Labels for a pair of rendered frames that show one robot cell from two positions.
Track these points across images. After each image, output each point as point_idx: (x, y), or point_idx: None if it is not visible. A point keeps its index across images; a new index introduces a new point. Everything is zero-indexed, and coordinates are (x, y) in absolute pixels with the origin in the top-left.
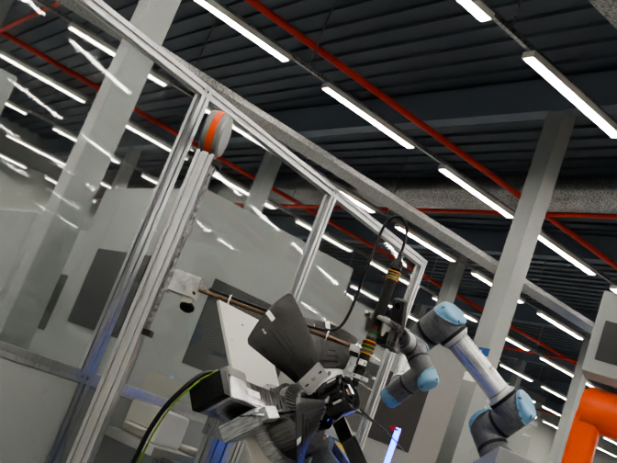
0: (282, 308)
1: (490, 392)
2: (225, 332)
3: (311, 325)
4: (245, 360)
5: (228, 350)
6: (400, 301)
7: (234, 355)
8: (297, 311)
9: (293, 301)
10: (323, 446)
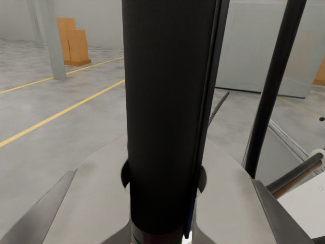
0: (214, 110)
1: None
2: (320, 173)
3: (282, 176)
4: (312, 224)
5: (293, 189)
6: None
7: (294, 200)
8: (212, 115)
9: (220, 102)
10: None
